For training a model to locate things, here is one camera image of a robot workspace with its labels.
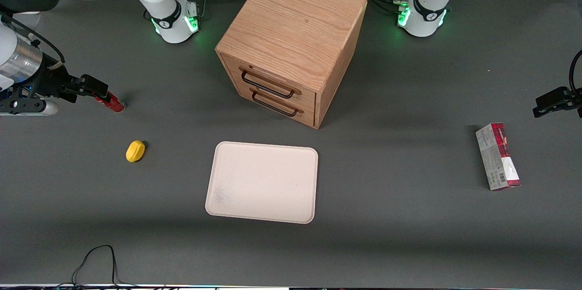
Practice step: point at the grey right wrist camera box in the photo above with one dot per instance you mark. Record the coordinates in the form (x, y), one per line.
(36, 108)

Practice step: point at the red and grey carton box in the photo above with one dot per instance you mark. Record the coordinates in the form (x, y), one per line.
(498, 158)

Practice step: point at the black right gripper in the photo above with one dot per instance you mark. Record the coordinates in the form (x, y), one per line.
(49, 79)

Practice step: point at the red coke bottle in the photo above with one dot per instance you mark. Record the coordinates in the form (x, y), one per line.
(114, 105)

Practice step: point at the wooden drawer cabinet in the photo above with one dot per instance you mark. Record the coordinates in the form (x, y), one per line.
(291, 22)

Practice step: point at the yellow toy lemon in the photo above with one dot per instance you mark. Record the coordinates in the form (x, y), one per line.
(135, 151)

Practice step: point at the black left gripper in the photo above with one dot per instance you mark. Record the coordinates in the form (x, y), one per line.
(555, 100)

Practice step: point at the cream plastic tray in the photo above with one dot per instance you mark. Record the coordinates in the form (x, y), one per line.
(268, 183)

